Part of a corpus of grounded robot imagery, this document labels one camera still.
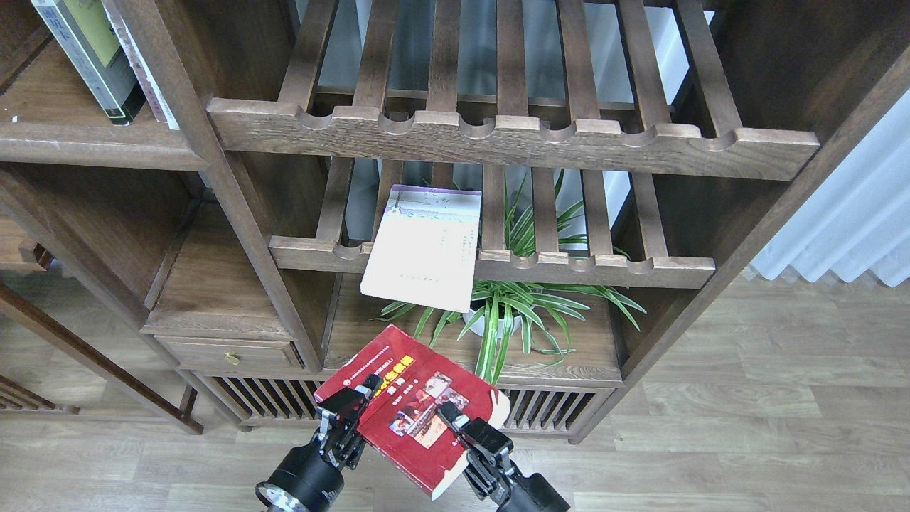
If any red paperback book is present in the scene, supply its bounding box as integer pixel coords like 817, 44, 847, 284
314, 324, 510, 500

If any white pleated curtain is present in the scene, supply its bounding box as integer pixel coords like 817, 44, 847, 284
751, 94, 909, 287

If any white lavender paperback book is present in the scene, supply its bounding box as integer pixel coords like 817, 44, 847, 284
360, 184, 482, 312

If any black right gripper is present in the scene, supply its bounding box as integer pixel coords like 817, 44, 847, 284
437, 402, 571, 511

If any white upright book spine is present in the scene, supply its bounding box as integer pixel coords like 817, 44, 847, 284
102, 1, 180, 131

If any dark wooden bookshelf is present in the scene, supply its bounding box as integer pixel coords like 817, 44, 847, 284
2, 1, 908, 443

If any white plant pot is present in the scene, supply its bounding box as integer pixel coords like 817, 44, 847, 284
462, 302, 522, 339

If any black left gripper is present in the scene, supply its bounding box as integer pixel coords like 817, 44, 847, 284
255, 375, 385, 511

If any green grey black-edged book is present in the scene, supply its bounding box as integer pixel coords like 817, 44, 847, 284
32, 1, 145, 125

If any green spider plant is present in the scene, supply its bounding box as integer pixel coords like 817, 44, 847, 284
373, 169, 647, 386

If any wooden furniture frame left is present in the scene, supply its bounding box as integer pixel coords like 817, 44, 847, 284
1, 214, 203, 435

